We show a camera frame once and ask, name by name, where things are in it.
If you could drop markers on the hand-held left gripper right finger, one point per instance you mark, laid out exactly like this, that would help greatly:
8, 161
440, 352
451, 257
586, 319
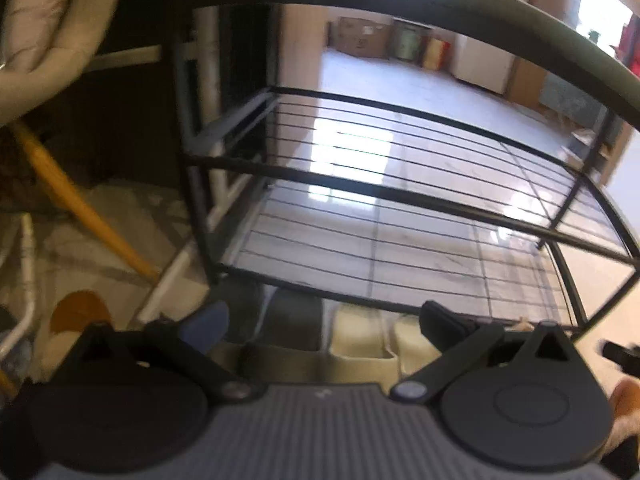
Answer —
441, 326

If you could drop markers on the brown cardboard sheet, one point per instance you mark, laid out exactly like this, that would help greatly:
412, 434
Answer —
527, 82

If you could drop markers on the cream slide sandal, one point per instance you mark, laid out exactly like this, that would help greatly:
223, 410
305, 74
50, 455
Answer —
357, 342
407, 336

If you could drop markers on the red and yellow box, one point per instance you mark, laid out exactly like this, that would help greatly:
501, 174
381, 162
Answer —
438, 54

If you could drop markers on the white cabinet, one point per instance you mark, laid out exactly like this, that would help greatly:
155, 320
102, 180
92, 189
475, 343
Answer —
480, 67

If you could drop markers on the green box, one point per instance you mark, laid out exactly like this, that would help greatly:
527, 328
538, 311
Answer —
411, 42

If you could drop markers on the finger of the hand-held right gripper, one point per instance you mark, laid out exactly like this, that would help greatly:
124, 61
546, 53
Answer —
622, 351

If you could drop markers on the yellow wooden stick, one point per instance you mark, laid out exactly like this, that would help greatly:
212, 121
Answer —
75, 200

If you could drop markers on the brown slipper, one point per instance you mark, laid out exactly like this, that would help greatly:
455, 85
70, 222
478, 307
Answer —
627, 402

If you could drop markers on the white metal tube stand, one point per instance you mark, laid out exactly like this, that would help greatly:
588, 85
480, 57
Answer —
27, 260

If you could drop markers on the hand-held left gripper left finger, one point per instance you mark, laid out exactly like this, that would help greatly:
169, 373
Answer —
207, 321

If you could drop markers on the brown cardboard box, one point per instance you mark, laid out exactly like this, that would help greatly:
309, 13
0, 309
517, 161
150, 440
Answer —
360, 37

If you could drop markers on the orange and white item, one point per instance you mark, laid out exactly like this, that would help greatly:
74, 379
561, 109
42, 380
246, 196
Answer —
80, 310

